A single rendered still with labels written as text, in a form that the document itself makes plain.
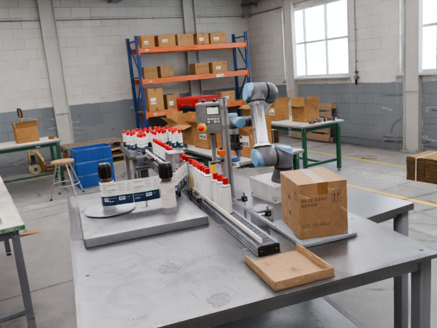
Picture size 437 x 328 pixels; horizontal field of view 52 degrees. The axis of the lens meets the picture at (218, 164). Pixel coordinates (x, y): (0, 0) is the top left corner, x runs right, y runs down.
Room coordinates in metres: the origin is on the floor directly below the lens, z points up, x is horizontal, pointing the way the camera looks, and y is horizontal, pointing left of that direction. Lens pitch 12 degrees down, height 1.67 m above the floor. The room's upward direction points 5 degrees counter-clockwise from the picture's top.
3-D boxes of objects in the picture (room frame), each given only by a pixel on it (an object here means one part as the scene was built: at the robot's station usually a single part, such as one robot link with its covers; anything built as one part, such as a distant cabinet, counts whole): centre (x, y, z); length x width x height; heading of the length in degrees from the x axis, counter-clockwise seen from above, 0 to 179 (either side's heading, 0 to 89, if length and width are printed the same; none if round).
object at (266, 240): (2.69, 0.07, 0.86); 1.65 x 0.08 x 0.04; 18
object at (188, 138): (5.71, 0.30, 0.97); 0.44 x 0.38 x 0.37; 124
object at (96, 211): (2.66, 0.69, 0.89); 0.31 x 0.31 x 0.01
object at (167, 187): (2.53, 0.31, 1.03); 0.09 x 0.09 x 0.30
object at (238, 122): (3.18, -0.18, 1.29); 0.11 x 0.11 x 0.08; 18
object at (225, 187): (2.41, -0.03, 0.98); 0.05 x 0.05 x 0.20
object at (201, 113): (2.82, 0.02, 1.38); 0.17 x 0.10 x 0.19; 74
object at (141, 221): (2.66, 0.53, 0.86); 0.80 x 0.67 x 0.05; 18
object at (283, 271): (1.74, -0.25, 0.85); 0.30 x 0.26 x 0.04; 18
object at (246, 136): (4.59, -0.37, 0.97); 0.51 x 0.39 x 0.37; 124
